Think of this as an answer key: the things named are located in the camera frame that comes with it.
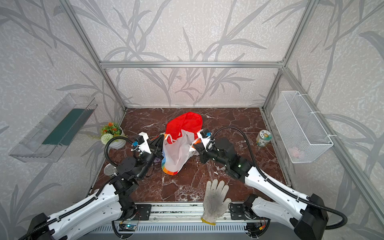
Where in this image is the white knit work glove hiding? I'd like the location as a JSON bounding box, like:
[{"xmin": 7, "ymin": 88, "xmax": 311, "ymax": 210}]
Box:
[{"xmin": 201, "ymin": 179, "xmax": 232, "ymax": 226}]

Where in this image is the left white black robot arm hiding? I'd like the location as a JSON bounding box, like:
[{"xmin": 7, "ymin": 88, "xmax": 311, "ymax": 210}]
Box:
[{"xmin": 21, "ymin": 133, "xmax": 164, "ymax": 240}]

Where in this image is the silver metal tin can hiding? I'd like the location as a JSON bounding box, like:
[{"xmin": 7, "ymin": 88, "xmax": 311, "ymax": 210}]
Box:
[{"xmin": 103, "ymin": 164, "xmax": 118, "ymax": 178}]

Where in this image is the white wire mesh basket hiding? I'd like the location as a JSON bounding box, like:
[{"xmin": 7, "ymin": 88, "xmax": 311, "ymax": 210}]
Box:
[{"xmin": 272, "ymin": 91, "xmax": 334, "ymax": 164}]

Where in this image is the pink object in basket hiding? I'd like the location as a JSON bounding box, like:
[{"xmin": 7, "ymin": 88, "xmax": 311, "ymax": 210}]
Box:
[{"xmin": 289, "ymin": 147, "xmax": 304, "ymax": 160}]

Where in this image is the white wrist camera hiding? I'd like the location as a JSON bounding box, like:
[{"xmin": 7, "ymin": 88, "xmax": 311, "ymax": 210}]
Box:
[
  {"xmin": 131, "ymin": 132, "xmax": 152, "ymax": 154},
  {"xmin": 197, "ymin": 129, "xmax": 213, "ymax": 151}
]

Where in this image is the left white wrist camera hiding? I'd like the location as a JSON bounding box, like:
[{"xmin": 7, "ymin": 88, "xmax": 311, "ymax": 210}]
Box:
[{"xmin": 131, "ymin": 132, "xmax": 152, "ymax": 154}]

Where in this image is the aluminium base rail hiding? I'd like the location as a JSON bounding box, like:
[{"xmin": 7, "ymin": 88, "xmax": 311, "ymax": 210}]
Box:
[{"xmin": 62, "ymin": 201, "xmax": 316, "ymax": 225}]

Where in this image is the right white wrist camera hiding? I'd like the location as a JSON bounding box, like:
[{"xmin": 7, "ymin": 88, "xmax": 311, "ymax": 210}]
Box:
[{"xmin": 197, "ymin": 129, "xmax": 213, "ymax": 151}]

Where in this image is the potted artificial flower plant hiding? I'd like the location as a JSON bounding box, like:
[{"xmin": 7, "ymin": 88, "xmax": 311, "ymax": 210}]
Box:
[{"xmin": 89, "ymin": 122, "xmax": 126, "ymax": 150}]

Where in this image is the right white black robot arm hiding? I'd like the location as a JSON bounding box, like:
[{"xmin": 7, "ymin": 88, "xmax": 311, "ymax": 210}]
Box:
[{"xmin": 194, "ymin": 138, "xmax": 329, "ymax": 240}]

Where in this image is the aluminium cage frame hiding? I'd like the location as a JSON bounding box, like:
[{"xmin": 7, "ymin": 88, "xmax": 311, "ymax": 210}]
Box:
[{"xmin": 60, "ymin": 1, "xmax": 384, "ymax": 224}]

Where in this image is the right corrugated black cable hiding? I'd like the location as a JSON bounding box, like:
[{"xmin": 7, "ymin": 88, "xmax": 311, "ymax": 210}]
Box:
[{"xmin": 208, "ymin": 125, "xmax": 349, "ymax": 231}]

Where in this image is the green circuit board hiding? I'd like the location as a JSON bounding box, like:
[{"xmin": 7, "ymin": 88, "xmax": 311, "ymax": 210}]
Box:
[{"xmin": 119, "ymin": 223, "xmax": 138, "ymax": 232}]

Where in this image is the rainbow striped child jacket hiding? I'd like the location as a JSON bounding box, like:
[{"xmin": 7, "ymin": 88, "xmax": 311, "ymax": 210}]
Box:
[{"xmin": 162, "ymin": 112, "xmax": 203, "ymax": 176}]

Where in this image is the clear acrylic wall shelf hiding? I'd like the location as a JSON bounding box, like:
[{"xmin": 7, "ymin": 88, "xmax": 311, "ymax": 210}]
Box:
[{"xmin": 9, "ymin": 94, "xmax": 98, "ymax": 163}]

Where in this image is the small green labelled jar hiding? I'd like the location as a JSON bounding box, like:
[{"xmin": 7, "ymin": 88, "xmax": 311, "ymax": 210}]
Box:
[{"xmin": 257, "ymin": 130, "xmax": 272, "ymax": 147}]

